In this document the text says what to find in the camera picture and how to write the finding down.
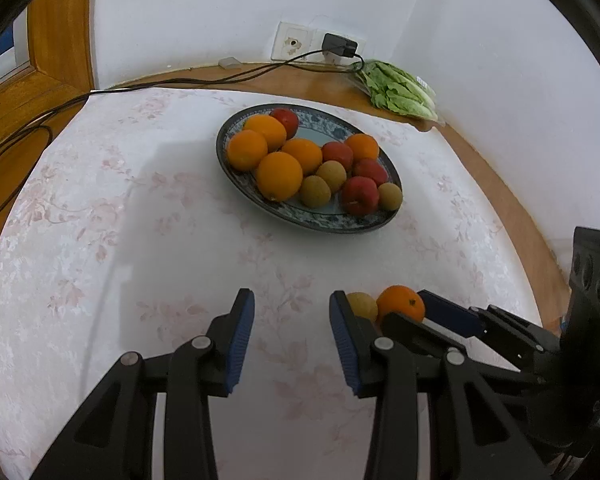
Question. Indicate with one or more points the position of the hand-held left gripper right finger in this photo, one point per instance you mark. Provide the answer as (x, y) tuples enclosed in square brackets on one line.
[(342, 345)]

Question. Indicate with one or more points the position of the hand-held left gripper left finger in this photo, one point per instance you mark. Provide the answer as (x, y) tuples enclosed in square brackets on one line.
[(240, 340)]

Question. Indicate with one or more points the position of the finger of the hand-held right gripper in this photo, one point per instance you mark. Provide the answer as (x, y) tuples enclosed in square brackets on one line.
[(452, 317), (410, 330)]

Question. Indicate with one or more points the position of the blue patterned ceramic plate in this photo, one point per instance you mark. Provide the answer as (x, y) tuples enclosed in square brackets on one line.
[(305, 217)]

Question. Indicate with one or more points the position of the large red apple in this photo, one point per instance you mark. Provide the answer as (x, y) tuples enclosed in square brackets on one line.
[(360, 196)]

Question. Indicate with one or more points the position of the small red apple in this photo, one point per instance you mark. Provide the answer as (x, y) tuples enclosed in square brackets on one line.
[(371, 171), (286, 120), (337, 155)]

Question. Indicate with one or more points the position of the white floral tablecloth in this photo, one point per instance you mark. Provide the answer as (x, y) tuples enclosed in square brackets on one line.
[(130, 260)]

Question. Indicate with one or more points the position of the bagged romaine lettuce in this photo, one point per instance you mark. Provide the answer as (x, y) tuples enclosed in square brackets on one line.
[(395, 90)]

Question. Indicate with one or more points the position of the small grey block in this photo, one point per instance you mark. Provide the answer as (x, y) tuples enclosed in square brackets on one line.
[(229, 62)]

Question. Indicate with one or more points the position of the black power adapter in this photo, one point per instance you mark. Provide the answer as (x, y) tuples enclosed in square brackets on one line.
[(339, 45)]

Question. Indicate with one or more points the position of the white wall socket with hole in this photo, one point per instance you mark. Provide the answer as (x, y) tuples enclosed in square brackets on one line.
[(292, 42)]

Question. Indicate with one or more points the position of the white inner window frame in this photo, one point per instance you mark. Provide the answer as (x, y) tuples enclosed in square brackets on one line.
[(5, 74)]

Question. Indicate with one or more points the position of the wooden window frame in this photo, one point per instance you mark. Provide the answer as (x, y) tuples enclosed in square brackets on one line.
[(60, 25)]

